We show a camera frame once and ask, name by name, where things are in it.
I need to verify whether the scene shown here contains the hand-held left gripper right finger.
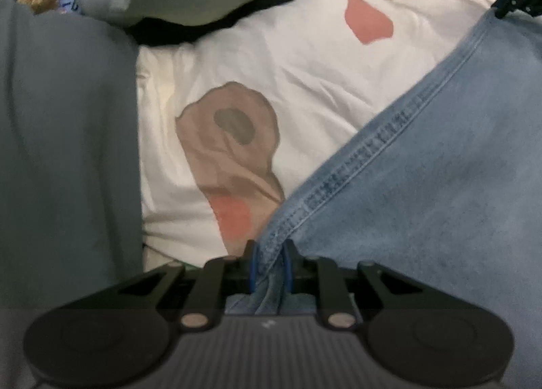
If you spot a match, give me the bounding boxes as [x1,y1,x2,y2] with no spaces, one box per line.
[284,239,441,330]

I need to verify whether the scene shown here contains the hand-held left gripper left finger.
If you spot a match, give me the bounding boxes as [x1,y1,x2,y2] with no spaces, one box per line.
[106,240,257,330]

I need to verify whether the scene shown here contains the light blue jeans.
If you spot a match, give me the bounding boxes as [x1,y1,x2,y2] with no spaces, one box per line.
[224,8,542,373]

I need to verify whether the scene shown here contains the bear printed blanket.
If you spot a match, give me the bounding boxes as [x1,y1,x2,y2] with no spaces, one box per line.
[135,0,504,269]

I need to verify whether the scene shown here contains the dark grey-green garment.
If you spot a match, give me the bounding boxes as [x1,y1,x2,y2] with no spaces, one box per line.
[0,0,145,373]

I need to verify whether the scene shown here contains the black cloth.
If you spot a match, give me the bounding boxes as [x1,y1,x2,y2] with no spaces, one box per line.
[127,0,322,47]

